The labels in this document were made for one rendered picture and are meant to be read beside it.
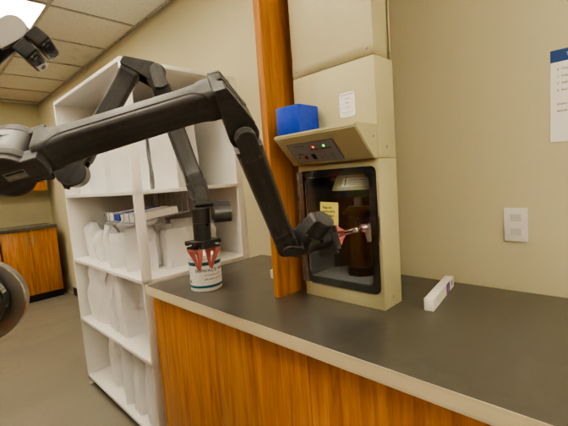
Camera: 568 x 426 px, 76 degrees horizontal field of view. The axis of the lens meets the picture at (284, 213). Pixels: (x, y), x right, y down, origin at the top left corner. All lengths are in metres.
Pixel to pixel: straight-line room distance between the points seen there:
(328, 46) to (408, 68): 0.44
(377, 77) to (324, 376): 0.86
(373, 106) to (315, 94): 0.23
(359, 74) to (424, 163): 0.51
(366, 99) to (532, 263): 0.78
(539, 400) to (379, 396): 0.32
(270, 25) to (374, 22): 0.39
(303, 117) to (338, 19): 0.31
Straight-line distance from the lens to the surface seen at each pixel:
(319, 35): 1.31
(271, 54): 1.39
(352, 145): 1.10
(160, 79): 1.22
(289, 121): 1.20
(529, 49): 1.48
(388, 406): 0.98
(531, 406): 0.85
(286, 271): 1.36
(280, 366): 1.18
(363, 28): 1.22
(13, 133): 0.76
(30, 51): 0.99
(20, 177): 0.72
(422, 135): 1.54
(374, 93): 1.15
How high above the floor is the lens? 1.37
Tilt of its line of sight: 5 degrees down
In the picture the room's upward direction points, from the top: 4 degrees counter-clockwise
